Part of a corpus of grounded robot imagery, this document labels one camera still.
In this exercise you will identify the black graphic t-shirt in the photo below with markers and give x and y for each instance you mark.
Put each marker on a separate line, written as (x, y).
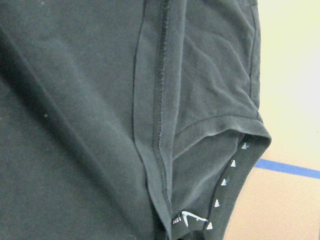
(127, 119)

